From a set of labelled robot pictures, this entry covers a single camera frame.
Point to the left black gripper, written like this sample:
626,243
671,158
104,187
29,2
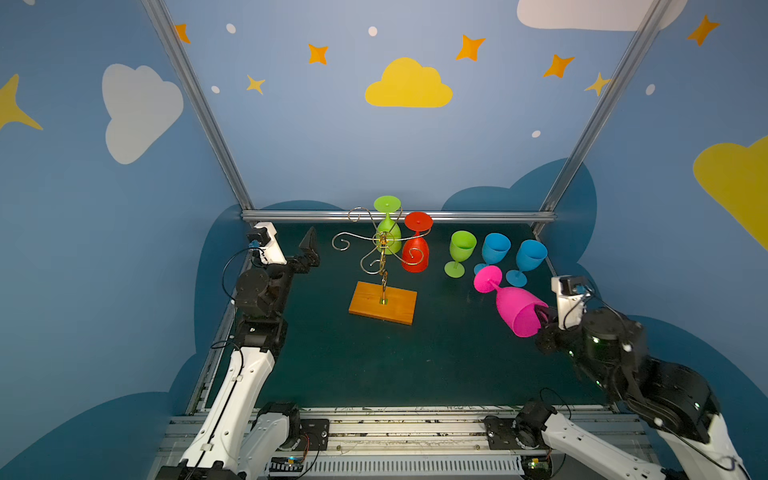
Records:
297,263

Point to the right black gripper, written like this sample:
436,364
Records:
548,337

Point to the pink wine glass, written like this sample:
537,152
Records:
515,306

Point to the blue wine glass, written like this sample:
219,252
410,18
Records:
494,249
530,255

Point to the green wine glass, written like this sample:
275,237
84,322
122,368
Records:
462,245
388,229

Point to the red wine glass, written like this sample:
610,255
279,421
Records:
415,253

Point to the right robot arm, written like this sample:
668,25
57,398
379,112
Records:
673,399

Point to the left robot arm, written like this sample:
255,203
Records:
227,445

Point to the right small circuit board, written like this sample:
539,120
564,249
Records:
536,468

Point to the small circuit board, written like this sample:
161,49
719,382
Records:
536,468
286,467

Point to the left small circuit board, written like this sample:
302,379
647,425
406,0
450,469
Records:
286,467

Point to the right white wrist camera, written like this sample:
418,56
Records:
572,294

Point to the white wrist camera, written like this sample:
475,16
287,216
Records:
262,237
572,294

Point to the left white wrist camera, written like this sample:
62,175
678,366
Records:
262,237

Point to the wooden base wire glass rack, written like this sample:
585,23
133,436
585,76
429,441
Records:
379,301

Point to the right aluminium frame post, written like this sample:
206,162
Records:
633,56

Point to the aluminium frame post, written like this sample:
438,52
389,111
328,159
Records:
161,20
633,56

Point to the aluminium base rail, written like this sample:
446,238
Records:
446,442

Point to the left aluminium frame post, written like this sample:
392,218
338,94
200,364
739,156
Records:
161,20

